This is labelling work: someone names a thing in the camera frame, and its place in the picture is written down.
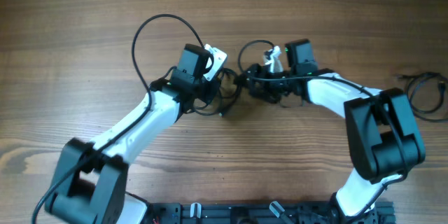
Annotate black USB cable bundle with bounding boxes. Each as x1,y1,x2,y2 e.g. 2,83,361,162
190,67,246,118

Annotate black separated USB cable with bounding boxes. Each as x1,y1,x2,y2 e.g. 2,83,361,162
395,71,448,123

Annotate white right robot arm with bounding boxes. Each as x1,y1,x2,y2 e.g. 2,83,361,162
241,38,426,223

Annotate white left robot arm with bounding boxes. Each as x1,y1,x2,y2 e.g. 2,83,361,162
38,44,228,223

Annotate black left camera cable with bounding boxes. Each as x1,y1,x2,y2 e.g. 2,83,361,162
31,13,206,224

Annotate black camera cable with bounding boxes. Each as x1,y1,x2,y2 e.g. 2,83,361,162
31,13,206,224
237,39,410,218

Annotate black right camera cable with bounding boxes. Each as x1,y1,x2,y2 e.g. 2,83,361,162
237,39,410,218

